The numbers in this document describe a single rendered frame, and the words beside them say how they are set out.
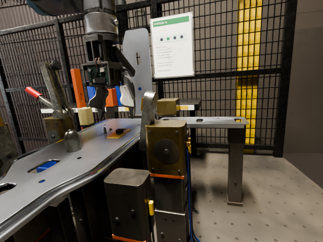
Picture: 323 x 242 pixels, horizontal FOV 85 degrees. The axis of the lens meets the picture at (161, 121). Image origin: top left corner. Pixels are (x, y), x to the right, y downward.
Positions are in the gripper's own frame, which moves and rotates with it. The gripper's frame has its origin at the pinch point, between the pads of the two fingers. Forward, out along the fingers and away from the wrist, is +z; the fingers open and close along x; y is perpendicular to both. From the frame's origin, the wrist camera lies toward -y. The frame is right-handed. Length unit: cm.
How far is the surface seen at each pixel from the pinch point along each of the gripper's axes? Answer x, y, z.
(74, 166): 1.7, 19.9, 5.2
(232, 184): 32.4, -13.1, 27.0
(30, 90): -29.2, 0.8, -8.0
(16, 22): -238, -163, -96
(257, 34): 46, -58, -27
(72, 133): -3.9, 13.2, 1.2
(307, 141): 150, -226, 88
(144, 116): 11.3, 7.4, -1.4
